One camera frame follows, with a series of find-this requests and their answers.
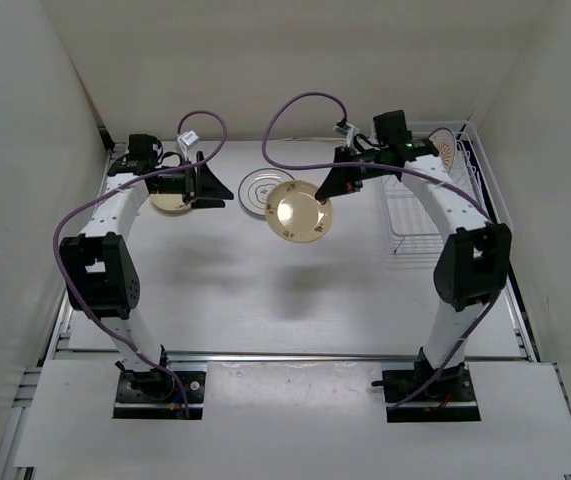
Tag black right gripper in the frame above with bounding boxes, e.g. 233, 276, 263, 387
315, 145, 393, 199

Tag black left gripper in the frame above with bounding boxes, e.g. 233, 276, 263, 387
151, 152, 233, 210

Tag plain beige plate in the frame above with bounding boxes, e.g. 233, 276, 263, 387
149, 194, 191, 216

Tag white plate green rim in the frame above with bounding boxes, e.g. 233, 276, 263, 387
237, 168, 294, 220

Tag beige plate small motifs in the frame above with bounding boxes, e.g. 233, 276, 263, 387
264, 180, 334, 243

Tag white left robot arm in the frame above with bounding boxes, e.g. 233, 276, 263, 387
56, 132, 234, 401

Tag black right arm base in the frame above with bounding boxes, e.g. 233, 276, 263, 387
371, 368, 481, 423

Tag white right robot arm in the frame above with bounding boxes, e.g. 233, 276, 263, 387
316, 110, 512, 400

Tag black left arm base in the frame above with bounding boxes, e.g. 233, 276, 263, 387
112, 370, 207, 421

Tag white plate orange sunburst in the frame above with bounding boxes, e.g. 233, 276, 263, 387
428, 127, 457, 172

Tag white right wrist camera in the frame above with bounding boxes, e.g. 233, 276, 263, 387
333, 119, 360, 138

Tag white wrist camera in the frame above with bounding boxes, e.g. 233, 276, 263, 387
177, 130, 200, 150
333, 119, 360, 138

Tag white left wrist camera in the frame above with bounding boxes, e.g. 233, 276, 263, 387
177, 130, 200, 150

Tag white wire dish rack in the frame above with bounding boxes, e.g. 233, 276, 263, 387
368, 119, 506, 257

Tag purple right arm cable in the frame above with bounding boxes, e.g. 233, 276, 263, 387
261, 90, 499, 409

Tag silver aluminium rail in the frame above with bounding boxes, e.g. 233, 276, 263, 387
54, 349, 526, 363

